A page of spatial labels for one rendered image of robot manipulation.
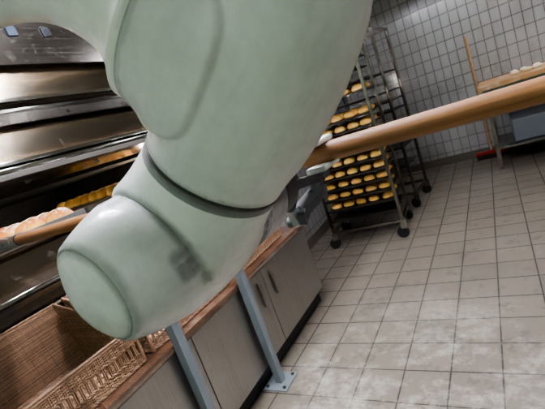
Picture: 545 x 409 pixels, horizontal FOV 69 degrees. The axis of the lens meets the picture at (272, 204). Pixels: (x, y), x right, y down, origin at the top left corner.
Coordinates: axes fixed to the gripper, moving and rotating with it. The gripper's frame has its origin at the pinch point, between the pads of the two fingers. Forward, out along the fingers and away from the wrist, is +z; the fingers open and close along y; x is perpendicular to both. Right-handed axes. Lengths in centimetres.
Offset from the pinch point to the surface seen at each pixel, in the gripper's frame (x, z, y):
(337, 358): -71, 107, 119
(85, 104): -155, 89, -48
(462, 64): -2, 499, 0
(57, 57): -155, 85, -73
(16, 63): -155, 63, -70
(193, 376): -95, 37, 75
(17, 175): -140, 33, -20
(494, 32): 36, 499, -23
